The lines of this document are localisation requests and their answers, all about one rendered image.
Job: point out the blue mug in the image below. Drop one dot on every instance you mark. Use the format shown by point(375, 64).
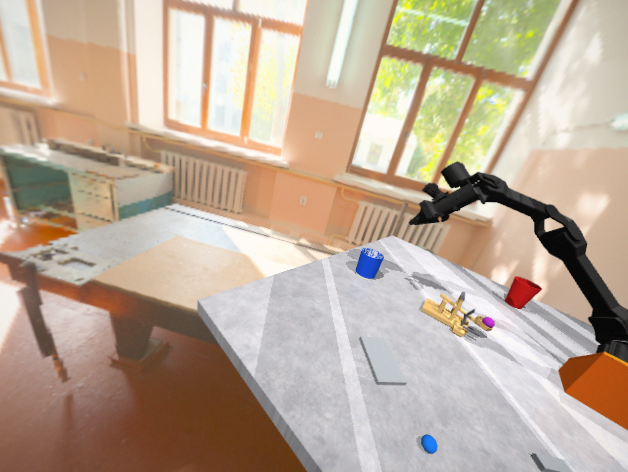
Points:
point(368, 264)

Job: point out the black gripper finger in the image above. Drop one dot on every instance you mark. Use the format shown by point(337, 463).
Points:
point(419, 218)
point(434, 221)

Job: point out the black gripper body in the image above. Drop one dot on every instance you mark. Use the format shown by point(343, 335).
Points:
point(442, 207)

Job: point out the blue ball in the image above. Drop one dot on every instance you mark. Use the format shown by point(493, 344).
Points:
point(429, 443)

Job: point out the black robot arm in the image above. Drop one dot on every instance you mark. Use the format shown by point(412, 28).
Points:
point(608, 318)

